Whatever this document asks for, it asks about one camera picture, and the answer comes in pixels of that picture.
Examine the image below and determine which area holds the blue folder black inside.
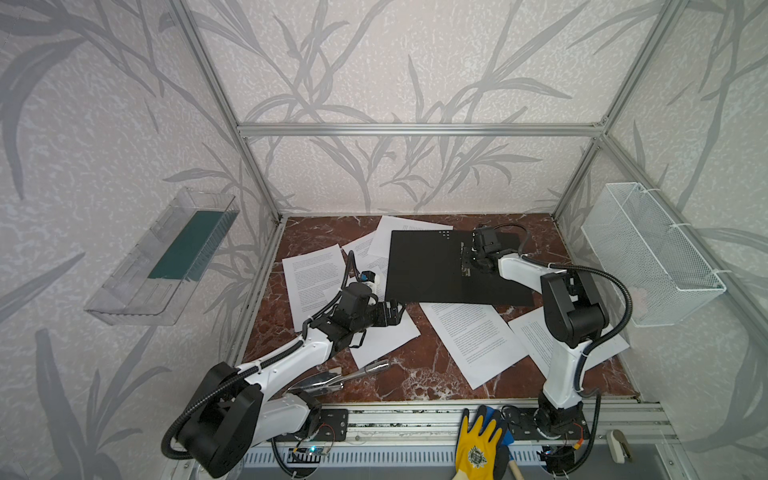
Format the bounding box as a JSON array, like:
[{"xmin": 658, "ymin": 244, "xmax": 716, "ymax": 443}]
[{"xmin": 385, "ymin": 230, "xmax": 534, "ymax": 307}]

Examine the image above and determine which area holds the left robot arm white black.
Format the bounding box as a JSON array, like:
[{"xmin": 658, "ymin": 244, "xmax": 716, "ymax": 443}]
[{"xmin": 160, "ymin": 282, "xmax": 406, "ymax": 478}]

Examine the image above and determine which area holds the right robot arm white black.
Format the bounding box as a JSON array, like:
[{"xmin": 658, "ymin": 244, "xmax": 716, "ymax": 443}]
[{"xmin": 463, "ymin": 225, "xmax": 633, "ymax": 438}]

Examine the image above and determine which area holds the paper sheet back top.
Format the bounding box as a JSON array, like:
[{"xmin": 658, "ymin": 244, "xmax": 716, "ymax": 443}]
[{"xmin": 367, "ymin": 215, "xmax": 454, "ymax": 260}]

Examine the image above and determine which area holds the green circuit board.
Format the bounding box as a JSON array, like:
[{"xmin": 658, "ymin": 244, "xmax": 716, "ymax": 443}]
[{"xmin": 288, "ymin": 443, "xmax": 333, "ymax": 464}]

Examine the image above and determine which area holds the yellow blue work glove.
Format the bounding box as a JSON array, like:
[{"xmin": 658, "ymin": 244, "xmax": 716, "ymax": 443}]
[{"xmin": 453, "ymin": 405, "xmax": 510, "ymax": 480}]

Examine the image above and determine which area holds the clear plastic tray green base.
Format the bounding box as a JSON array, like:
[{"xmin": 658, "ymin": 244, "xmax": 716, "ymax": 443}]
[{"xmin": 84, "ymin": 187, "xmax": 240, "ymax": 326}]

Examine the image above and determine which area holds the small beige device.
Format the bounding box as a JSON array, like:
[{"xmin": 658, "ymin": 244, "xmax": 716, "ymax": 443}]
[{"xmin": 606, "ymin": 429, "xmax": 633, "ymax": 464}]

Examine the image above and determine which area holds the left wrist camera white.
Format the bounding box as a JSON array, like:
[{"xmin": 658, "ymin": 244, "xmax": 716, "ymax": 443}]
[{"xmin": 359, "ymin": 270, "xmax": 386, "ymax": 300}]

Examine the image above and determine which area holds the aluminium frame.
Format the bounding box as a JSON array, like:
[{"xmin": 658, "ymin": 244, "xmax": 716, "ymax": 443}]
[{"xmin": 182, "ymin": 1, "xmax": 767, "ymax": 461}]

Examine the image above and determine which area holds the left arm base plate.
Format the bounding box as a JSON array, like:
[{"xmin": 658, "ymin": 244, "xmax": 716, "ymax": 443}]
[{"xmin": 296, "ymin": 408, "xmax": 349, "ymax": 442}]

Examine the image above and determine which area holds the white wire mesh basket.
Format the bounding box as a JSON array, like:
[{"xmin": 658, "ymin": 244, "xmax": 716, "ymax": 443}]
[{"xmin": 582, "ymin": 182, "xmax": 727, "ymax": 327}]

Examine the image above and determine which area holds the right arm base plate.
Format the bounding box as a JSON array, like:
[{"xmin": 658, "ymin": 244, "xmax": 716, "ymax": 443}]
[{"xmin": 501, "ymin": 405, "xmax": 591, "ymax": 442}]

